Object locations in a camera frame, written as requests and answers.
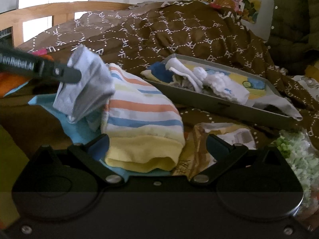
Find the yellow orange cartoon poster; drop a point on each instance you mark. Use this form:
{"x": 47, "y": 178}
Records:
{"x": 251, "y": 7}

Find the grey storage tray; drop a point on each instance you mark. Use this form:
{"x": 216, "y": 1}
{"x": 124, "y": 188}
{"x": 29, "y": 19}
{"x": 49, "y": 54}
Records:
{"x": 211, "y": 109}

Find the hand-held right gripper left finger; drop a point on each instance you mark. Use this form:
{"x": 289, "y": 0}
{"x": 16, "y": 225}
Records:
{"x": 98, "y": 147}

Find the wooden bed frame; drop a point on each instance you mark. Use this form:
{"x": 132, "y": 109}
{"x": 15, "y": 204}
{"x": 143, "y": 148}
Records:
{"x": 49, "y": 8}

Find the light grey garment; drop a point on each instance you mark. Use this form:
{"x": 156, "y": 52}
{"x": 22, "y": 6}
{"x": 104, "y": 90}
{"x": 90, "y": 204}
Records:
{"x": 281, "y": 108}

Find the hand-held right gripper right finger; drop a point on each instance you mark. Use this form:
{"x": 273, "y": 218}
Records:
{"x": 218, "y": 147}

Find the white sock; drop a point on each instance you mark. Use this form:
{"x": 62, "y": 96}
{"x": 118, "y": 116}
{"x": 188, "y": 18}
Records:
{"x": 197, "y": 76}

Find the grey sock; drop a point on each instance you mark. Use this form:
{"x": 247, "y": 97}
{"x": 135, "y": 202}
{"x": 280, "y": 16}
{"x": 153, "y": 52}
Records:
{"x": 87, "y": 84}

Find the green white fluffy cloth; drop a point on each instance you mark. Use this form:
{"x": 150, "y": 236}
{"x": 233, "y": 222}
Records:
{"x": 296, "y": 159}

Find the white patterned pillow cloth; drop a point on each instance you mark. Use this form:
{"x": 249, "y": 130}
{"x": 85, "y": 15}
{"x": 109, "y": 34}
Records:
{"x": 307, "y": 84}

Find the olive quilted jacket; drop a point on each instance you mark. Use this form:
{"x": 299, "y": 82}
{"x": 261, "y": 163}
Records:
{"x": 294, "y": 25}

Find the colourful patchwork blanket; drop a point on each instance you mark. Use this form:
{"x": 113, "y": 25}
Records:
{"x": 79, "y": 133}

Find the white cloth with blue print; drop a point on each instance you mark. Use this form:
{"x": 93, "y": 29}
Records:
{"x": 229, "y": 89}

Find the striped cloth with yellow cuff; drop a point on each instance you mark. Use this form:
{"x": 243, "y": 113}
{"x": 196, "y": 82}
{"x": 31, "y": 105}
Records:
{"x": 142, "y": 109}

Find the brown patterned quilt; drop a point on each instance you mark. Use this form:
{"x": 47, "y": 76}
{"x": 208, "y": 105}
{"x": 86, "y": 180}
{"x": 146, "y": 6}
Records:
{"x": 154, "y": 34}

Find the tan printed cloth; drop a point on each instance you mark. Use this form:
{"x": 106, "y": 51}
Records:
{"x": 194, "y": 149}

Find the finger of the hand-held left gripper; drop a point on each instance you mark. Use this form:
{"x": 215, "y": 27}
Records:
{"x": 64, "y": 73}

